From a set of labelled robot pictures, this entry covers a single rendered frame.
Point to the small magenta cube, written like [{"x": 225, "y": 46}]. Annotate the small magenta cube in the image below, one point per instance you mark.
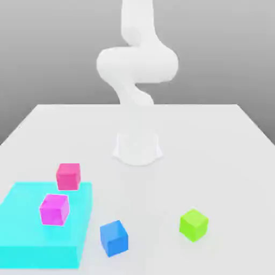
[{"x": 53, "y": 210}]

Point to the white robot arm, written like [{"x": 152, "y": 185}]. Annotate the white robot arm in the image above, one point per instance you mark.
[{"x": 137, "y": 64}]

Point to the small blue cube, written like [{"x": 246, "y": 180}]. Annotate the small blue cube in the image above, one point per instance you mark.
[{"x": 113, "y": 238}]

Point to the small green cube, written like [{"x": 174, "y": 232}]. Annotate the small green cube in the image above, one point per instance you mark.
[{"x": 193, "y": 225}]

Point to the small pink cube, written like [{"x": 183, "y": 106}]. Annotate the small pink cube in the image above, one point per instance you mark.
[{"x": 68, "y": 177}]

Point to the large cyan box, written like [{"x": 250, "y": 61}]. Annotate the large cyan box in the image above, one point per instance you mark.
[{"x": 25, "y": 238}]

